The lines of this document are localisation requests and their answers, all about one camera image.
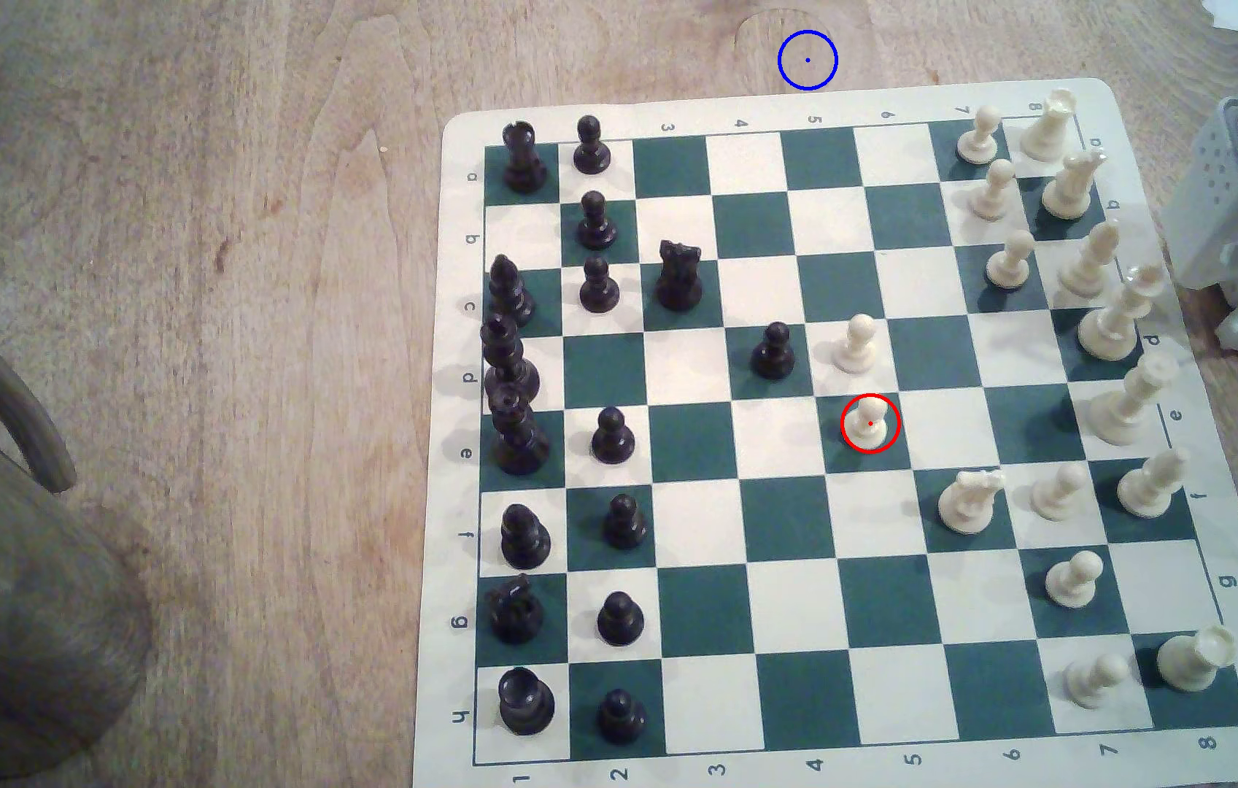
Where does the black knight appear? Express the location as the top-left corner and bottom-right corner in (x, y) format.
(654, 239), (704, 312)
(488, 573), (546, 645)

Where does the black rook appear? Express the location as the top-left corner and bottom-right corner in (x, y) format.
(498, 666), (557, 735)
(501, 120), (550, 196)

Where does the black king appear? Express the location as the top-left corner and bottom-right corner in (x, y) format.
(488, 383), (552, 476)

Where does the white queen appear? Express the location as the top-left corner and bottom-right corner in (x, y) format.
(1077, 263), (1167, 363)

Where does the white bishop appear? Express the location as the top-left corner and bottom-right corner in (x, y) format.
(1116, 445), (1192, 520)
(1059, 219), (1121, 299)

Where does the black pawn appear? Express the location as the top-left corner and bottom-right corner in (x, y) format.
(603, 493), (649, 551)
(595, 591), (645, 647)
(590, 406), (638, 466)
(597, 689), (647, 746)
(579, 255), (621, 315)
(751, 322), (796, 382)
(573, 115), (612, 177)
(577, 190), (619, 252)

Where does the white pawn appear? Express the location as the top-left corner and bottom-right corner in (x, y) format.
(1031, 463), (1089, 522)
(1064, 653), (1132, 708)
(956, 105), (1003, 166)
(846, 397), (896, 450)
(970, 160), (1017, 221)
(833, 314), (879, 374)
(985, 230), (1036, 291)
(1044, 550), (1104, 610)

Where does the white knight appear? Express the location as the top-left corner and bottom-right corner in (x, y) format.
(1041, 149), (1108, 220)
(938, 468), (1007, 536)

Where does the white rook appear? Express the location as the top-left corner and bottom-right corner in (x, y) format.
(1020, 90), (1080, 162)
(1157, 624), (1237, 693)

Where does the green and white chess mat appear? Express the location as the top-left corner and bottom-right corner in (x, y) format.
(411, 77), (1238, 788)

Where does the black bishop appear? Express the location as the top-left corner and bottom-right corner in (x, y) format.
(499, 503), (553, 571)
(487, 254), (535, 330)

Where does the white king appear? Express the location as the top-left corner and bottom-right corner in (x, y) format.
(1088, 351), (1178, 447)

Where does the black queen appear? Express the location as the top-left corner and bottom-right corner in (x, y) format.
(481, 314), (542, 404)

